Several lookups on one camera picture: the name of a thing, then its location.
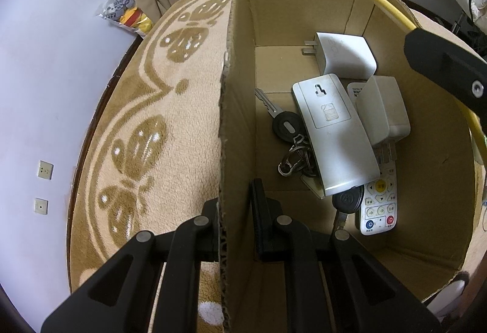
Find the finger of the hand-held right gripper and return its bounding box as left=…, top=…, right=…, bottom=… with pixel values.
left=404, top=26, right=487, bottom=121

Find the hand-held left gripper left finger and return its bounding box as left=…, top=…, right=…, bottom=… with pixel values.
left=40, top=198, right=221, bottom=333

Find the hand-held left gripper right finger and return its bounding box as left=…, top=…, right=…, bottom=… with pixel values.
left=249, top=178, right=444, bottom=333

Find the metal key ring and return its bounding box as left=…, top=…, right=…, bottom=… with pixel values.
left=277, top=133, right=318, bottom=178

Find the gold rectangular key tag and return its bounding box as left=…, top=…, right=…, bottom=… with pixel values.
left=300, top=174, right=327, bottom=200

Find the small white power adapter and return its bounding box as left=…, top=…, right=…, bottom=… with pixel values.
left=356, top=75, right=412, bottom=167

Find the black key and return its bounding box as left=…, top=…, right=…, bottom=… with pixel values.
left=332, top=186, right=366, bottom=233
left=254, top=87, right=303, bottom=143

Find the large white power adapter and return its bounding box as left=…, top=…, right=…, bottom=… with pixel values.
left=303, top=32, right=378, bottom=79

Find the long white plastic device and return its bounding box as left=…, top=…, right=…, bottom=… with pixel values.
left=292, top=73, right=381, bottom=200

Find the white remote control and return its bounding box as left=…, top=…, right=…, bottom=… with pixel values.
left=346, top=81, right=399, bottom=237

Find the cardboard box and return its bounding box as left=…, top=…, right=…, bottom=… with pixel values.
left=219, top=0, right=478, bottom=333

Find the beige patterned blanket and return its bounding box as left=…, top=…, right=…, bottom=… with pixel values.
left=66, top=0, right=487, bottom=333

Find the light blue plastic object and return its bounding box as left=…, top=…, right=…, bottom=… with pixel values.
left=425, top=270, right=471, bottom=323

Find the bag of plush toys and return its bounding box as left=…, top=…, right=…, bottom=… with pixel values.
left=95, top=0, right=155, bottom=38

